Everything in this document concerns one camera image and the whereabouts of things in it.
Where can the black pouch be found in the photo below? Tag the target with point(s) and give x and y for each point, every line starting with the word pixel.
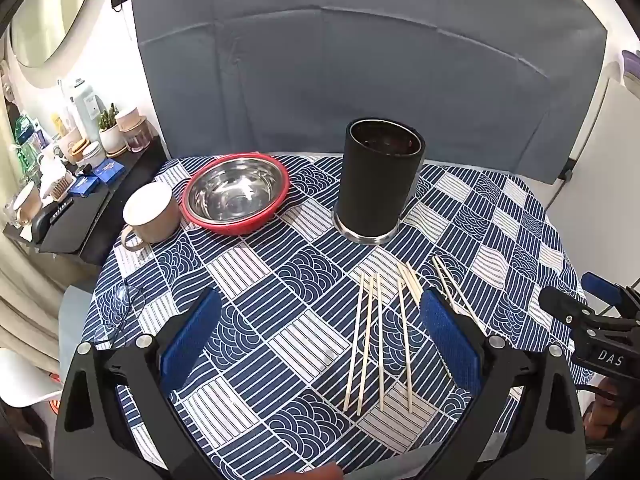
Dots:
pixel 70 222

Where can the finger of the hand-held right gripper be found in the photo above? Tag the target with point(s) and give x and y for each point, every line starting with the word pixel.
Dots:
pixel 565 305
pixel 600 287

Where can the beige curtain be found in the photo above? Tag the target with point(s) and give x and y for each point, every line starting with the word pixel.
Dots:
pixel 25 300

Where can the red-rimmed steel bowl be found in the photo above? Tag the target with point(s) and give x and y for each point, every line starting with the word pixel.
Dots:
pixel 230 195

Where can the pink glass jar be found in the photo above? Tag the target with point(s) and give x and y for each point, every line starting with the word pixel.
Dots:
pixel 137 137

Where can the white pump bottle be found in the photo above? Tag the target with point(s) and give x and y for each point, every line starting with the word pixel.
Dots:
pixel 86 107

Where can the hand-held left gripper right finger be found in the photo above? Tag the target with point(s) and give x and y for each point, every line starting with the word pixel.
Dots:
pixel 450 345

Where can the white chair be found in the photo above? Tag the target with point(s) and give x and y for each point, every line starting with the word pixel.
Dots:
pixel 25 377

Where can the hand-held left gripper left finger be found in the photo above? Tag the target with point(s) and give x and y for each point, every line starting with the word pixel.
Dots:
pixel 192 335

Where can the bunch of wooden chopsticks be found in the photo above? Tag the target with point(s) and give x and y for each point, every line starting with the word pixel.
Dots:
pixel 380 335

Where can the oval wall mirror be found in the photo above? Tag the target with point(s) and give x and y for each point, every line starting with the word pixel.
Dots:
pixel 45 15

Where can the black cylindrical utensil holder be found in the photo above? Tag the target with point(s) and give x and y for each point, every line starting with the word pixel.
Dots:
pixel 370 185

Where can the grey backdrop cloth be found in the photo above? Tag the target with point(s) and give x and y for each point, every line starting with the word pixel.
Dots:
pixel 325 60

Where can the blue white patterned tablecloth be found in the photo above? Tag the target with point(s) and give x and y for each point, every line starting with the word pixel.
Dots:
pixel 300 285

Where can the yellow tube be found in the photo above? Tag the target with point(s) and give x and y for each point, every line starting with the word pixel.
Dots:
pixel 59 125

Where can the green box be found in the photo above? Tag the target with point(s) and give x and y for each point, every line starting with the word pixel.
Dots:
pixel 27 145

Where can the blue flat box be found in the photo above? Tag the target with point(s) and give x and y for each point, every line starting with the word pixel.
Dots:
pixel 107 170
pixel 82 186

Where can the beige ceramic mug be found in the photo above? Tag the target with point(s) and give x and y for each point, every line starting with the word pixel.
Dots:
pixel 155 225

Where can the person's right hand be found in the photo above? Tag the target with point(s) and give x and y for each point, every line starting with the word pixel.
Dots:
pixel 605 422

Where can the black side table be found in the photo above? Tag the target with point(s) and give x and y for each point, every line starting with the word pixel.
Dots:
pixel 135 165

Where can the small beige cup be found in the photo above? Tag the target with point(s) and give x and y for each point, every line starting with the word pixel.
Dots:
pixel 126 117

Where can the small potted cactus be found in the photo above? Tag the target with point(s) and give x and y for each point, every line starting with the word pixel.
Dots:
pixel 110 132

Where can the clear drinking glass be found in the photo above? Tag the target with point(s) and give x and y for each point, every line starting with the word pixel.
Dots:
pixel 120 315

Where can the white round jar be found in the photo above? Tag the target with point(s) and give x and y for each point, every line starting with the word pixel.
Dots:
pixel 94 154

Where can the white door panel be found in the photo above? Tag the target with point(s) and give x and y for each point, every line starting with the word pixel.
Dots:
pixel 595 120

